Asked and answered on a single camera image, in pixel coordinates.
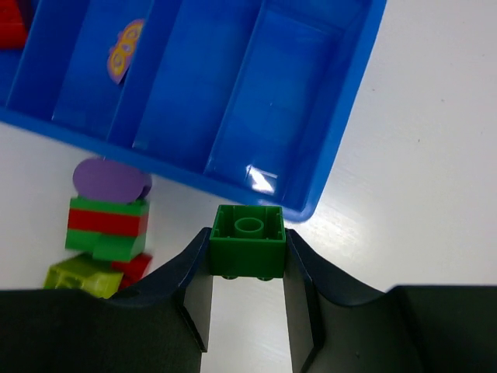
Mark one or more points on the green red striped lego stack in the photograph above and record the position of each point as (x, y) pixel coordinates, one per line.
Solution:
(107, 231)

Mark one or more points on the blue divided plastic bin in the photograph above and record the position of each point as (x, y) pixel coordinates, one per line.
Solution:
(247, 100)

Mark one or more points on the red curved lego brick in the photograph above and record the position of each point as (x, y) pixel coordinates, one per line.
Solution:
(13, 28)

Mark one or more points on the dark green lego brick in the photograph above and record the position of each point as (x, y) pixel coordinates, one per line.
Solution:
(248, 241)

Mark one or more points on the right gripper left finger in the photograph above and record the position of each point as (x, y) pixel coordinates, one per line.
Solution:
(159, 324)

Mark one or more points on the purple round lego brick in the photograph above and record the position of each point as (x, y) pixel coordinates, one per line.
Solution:
(110, 181)

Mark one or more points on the lime green lego brick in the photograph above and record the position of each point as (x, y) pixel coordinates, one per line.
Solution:
(82, 272)

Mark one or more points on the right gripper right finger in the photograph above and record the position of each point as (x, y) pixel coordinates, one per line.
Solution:
(339, 324)

